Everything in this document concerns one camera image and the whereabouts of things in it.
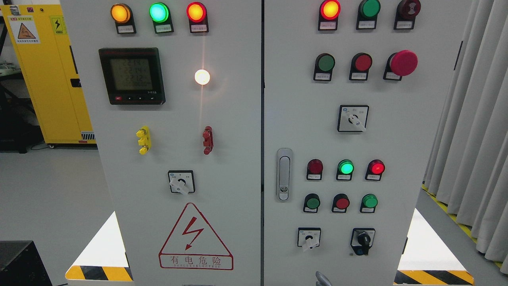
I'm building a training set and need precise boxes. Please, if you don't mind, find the silver robotic hand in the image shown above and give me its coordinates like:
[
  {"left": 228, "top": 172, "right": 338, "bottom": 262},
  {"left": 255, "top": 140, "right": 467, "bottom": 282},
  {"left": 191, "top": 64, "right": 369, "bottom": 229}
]
[{"left": 315, "top": 271, "right": 332, "bottom": 286}]

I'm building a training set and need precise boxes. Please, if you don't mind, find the small green start button left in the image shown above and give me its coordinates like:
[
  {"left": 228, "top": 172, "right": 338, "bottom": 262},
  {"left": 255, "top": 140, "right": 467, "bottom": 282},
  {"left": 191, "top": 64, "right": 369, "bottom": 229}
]
[{"left": 303, "top": 193, "right": 321, "bottom": 213}]

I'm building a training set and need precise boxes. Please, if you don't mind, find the small red push button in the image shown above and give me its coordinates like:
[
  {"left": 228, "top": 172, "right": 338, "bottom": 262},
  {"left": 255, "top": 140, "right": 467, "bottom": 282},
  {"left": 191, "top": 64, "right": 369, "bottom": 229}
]
[{"left": 331, "top": 193, "right": 350, "bottom": 213}]

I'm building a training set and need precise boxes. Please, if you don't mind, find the small green push button right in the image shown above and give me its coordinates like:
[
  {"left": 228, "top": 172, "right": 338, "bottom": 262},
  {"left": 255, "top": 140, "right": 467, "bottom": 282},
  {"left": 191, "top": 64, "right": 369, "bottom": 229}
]
[{"left": 360, "top": 194, "right": 379, "bottom": 213}]

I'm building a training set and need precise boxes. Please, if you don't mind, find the large green push button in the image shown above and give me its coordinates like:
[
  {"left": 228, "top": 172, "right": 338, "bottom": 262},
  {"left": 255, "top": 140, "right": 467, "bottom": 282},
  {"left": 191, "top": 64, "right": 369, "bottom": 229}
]
[{"left": 313, "top": 53, "right": 335, "bottom": 81}]

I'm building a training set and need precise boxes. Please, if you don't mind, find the large red push button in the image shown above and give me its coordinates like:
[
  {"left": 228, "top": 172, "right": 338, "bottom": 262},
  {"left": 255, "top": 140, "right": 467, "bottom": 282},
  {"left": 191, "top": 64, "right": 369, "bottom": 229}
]
[{"left": 349, "top": 52, "right": 373, "bottom": 81}]

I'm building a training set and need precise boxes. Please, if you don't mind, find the red emergency stop mushroom button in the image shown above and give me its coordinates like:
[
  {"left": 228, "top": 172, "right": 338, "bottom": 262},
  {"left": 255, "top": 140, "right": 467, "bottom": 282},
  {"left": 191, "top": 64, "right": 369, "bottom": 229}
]
[{"left": 383, "top": 50, "right": 418, "bottom": 81}]

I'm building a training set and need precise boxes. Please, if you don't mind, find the small red indicator light left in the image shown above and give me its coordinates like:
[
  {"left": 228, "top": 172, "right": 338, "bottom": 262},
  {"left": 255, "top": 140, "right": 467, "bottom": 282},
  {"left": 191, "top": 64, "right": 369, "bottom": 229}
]
[{"left": 306, "top": 158, "right": 323, "bottom": 181}]

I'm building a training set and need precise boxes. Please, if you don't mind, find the small red indicator light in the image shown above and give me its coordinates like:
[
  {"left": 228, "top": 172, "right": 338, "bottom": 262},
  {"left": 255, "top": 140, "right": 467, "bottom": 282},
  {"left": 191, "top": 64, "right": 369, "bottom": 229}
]
[
  {"left": 306, "top": 158, "right": 323, "bottom": 181},
  {"left": 364, "top": 159, "right": 386, "bottom": 181}
]

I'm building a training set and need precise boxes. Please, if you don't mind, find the small green indicator light middle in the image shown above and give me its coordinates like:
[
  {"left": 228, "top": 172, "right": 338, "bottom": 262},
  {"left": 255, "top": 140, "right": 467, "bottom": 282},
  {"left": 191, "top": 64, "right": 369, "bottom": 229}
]
[{"left": 336, "top": 159, "right": 354, "bottom": 181}]

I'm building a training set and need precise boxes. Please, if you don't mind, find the small red indicator light right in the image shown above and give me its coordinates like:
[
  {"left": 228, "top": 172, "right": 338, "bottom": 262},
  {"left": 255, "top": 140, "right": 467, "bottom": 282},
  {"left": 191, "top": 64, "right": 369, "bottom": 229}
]
[{"left": 364, "top": 159, "right": 386, "bottom": 181}]

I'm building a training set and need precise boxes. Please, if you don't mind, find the red electric danger warning sticker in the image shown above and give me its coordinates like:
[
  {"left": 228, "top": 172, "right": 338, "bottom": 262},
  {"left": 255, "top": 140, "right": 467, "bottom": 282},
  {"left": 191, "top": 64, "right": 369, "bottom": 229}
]
[{"left": 158, "top": 202, "right": 234, "bottom": 271}]

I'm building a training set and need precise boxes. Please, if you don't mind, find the grey electrical control cabinet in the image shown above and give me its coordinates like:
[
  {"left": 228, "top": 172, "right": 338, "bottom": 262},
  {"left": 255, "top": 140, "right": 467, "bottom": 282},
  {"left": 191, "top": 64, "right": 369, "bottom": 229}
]
[{"left": 61, "top": 0, "right": 472, "bottom": 286}]

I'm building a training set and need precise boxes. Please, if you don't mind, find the grey curtain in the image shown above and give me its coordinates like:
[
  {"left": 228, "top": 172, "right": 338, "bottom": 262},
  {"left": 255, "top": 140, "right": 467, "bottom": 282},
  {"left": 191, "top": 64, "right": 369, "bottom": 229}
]
[{"left": 424, "top": 0, "right": 508, "bottom": 274}]

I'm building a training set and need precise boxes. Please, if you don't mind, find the red terminal connector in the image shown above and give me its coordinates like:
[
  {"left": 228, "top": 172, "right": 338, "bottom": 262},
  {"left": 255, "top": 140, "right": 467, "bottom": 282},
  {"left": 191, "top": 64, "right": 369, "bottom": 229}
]
[{"left": 202, "top": 126, "right": 214, "bottom": 155}]

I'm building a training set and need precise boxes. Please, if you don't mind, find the yellow terminal connector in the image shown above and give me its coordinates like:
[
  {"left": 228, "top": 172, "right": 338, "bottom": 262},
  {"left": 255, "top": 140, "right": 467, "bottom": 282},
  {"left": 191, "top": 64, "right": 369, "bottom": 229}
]
[{"left": 136, "top": 126, "right": 151, "bottom": 155}]

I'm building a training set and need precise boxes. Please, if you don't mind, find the white glowing indicator light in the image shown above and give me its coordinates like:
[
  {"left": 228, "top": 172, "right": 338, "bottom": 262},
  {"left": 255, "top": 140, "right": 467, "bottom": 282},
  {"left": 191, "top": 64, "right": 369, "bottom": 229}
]
[{"left": 194, "top": 69, "right": 211, "bottom": 86}]

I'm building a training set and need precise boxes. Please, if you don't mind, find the red indicator light top right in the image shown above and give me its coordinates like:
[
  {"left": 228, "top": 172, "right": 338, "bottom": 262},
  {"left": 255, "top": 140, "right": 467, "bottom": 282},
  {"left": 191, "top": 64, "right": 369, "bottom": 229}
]
[{"left": 318, "top": 0, "right": 341, "bottom": 31}]

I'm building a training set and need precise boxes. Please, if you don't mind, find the green indicator light top right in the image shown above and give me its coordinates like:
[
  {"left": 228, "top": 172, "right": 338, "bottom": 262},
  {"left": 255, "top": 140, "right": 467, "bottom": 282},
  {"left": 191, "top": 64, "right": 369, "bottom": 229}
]
[{"left": 356, "top": 0, "right": 381, "bottom": 30}]

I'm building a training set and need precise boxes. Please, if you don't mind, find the black digital power meter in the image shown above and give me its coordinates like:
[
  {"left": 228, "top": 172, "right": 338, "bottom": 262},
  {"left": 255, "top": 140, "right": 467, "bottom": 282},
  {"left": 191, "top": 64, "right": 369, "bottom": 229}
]
[{"left": 98, "top": 47, "right": 166, "bottom": 105}]

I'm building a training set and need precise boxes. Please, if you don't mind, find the dark red buzzer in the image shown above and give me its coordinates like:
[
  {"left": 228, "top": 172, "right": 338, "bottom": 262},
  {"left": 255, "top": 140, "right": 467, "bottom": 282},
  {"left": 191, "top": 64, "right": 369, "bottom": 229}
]
[{"left": 393, "top": 0, "right": 421, "bottom": 30}]

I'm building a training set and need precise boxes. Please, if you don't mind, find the red indicator light top left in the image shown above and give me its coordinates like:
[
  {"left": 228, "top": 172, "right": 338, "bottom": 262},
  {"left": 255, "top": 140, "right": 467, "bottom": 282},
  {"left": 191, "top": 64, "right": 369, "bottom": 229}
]
[{"left": 186, "top": 2, "right": 209, "bottom": 34}]

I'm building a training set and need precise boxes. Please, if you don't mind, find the black box bottom left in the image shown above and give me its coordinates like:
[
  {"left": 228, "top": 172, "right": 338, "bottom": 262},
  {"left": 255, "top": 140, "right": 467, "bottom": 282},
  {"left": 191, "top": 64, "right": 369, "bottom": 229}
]
[{"left": 0, "top": 240, "right": 52, "bottom": 286}]

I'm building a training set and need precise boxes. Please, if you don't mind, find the green indicator light top left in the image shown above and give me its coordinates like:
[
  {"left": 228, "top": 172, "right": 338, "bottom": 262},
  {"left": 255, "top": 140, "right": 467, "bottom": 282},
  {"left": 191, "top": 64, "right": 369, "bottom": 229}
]
[{"left": 149, "top": 2, "right": 174, "bottom": 34}]

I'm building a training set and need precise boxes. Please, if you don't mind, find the orange indicator light top left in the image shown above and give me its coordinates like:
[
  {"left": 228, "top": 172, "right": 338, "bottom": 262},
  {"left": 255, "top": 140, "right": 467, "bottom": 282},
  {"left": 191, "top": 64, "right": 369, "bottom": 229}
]
[{"left": 110, "top": 3, "right": 136, "bottom": 34}]

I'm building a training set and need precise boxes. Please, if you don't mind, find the yellow safety cabinet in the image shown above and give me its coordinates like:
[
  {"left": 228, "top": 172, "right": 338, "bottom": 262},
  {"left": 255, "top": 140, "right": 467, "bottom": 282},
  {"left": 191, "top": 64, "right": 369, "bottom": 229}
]
[{"left": 1, "top": 5, "right": 96, "bottom": 146}]

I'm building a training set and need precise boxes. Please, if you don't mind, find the lower white rotary selector switch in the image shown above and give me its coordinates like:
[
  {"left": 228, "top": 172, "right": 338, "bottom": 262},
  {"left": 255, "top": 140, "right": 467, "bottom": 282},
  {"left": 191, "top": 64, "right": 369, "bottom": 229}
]
[{"left": 297, "top": 227, "right": 321, "bottom": 252}]

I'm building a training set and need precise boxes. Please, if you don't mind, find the black knob selector switch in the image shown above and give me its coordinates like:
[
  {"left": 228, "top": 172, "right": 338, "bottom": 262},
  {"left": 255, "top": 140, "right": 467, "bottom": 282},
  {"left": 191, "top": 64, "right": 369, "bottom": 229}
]
[{"left": 350, "top": 228, "right": 375, "bottom": 256}]

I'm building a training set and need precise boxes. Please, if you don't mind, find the silver cabinet door handle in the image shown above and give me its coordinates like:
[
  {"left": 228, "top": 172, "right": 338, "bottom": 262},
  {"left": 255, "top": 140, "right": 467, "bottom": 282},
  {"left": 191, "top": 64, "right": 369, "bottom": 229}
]
[{"left": 276, "top": 148, "right": 293, "bottom": 201}]

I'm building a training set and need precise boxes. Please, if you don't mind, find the upper right rotary selector switch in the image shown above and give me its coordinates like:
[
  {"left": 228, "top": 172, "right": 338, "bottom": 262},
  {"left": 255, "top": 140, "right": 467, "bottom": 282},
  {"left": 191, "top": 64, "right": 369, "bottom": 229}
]
[{"left": 337, "top": 105, "right": 369, "bottom": 132}]

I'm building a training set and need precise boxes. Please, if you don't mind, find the left panel rotary selector switch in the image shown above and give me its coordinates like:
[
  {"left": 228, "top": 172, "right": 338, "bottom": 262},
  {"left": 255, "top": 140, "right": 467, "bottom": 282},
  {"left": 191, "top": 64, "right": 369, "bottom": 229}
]
[{"left": 167, "top": 170, "right": 196, "bottom": 194}]

